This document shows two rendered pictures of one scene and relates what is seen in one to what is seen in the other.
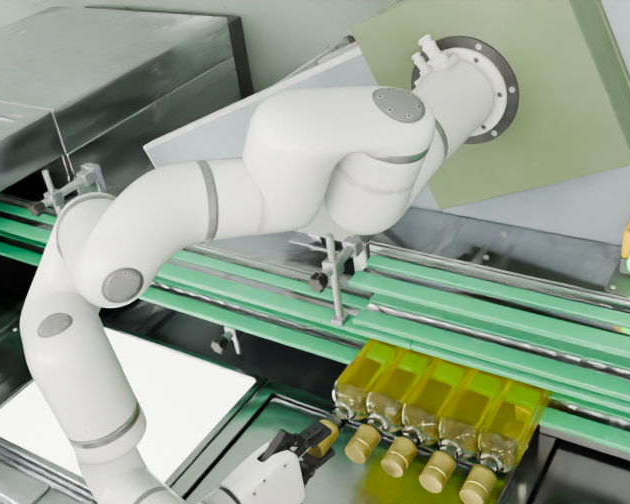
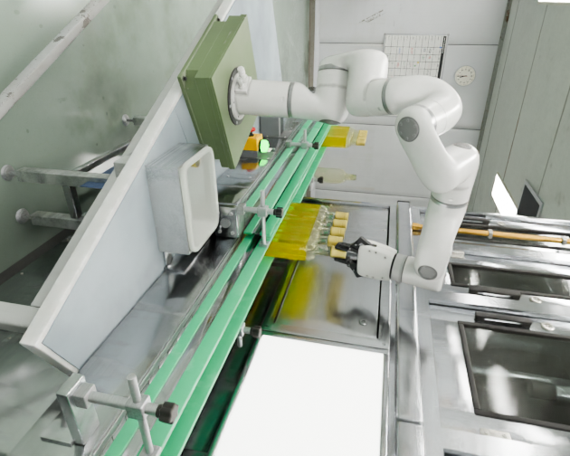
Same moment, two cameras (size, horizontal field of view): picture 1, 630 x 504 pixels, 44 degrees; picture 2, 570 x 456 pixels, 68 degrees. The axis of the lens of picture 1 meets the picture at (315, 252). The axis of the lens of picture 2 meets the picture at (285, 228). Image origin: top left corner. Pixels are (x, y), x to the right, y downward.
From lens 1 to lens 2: 166 cm
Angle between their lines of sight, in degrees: 92
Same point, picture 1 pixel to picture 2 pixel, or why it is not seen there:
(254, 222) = not seen: hidden behind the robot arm
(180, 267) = (208, 330)
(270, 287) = (232, 278)
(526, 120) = not seen: hidden behind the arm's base
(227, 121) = (115, 223)
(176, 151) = (76, 305)
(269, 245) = (188, 280)
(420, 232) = (228, 192)
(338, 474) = (321, 288)
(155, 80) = not seen: outside the picture
